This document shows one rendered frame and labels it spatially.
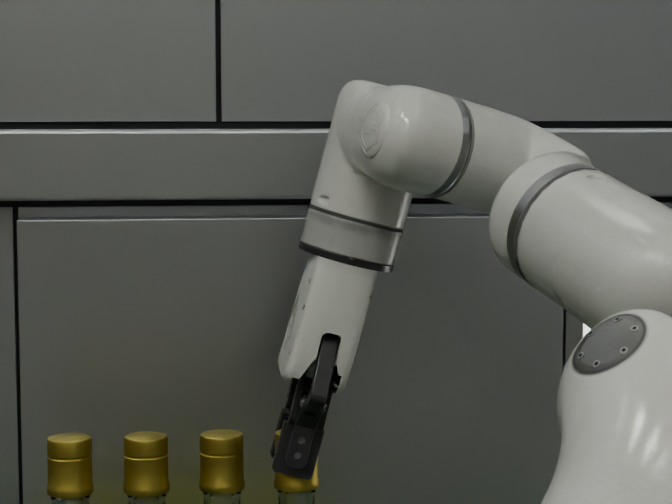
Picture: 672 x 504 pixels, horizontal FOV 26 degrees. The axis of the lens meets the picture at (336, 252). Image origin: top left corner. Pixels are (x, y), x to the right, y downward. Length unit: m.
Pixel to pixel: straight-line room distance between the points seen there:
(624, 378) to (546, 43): 0.63
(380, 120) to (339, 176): 0.09
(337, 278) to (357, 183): 0.07
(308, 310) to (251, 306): 0.17
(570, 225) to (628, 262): 0.06
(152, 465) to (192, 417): 0.14
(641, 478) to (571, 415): 0.06
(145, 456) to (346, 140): 0.28
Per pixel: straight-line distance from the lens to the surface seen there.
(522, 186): 0.91
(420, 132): 1.01
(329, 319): 1.08
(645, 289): 0.82
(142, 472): 1.13
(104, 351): 1.25
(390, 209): 1.09
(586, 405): 0.72
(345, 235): 1.09
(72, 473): 1.14
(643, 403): 0.70
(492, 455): 1.30
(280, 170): 1.24
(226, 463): 1.13
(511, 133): 1.06
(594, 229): 0.85
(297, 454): 1.12
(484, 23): 1.29
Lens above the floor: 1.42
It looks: 6 degrees down
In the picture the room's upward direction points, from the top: straight up
